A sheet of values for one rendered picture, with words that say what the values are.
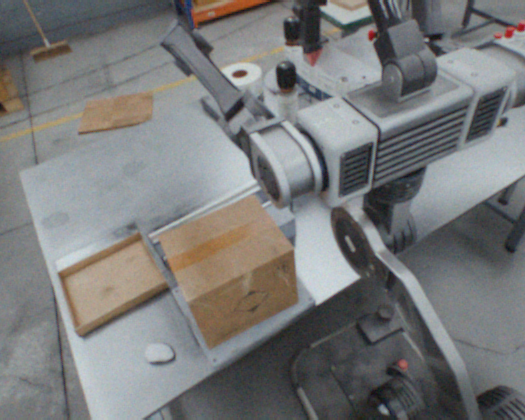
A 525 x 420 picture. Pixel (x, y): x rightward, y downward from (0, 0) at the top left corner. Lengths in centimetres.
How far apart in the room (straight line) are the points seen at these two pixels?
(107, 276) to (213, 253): 54
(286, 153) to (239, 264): 41
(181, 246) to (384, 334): 107
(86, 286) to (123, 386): 39
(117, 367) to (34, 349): 129
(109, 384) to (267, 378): 96
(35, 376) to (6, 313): 49
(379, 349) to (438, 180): 74
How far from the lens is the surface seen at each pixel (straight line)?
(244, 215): 114
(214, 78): 99
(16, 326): 273
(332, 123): 74
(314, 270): 136
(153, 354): 127
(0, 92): 450
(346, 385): 180
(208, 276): 103
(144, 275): 146
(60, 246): 171
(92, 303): 148
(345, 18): 297
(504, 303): 245
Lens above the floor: 195
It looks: 47 degrees down
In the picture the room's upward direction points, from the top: 9 degrees counter-clockwise
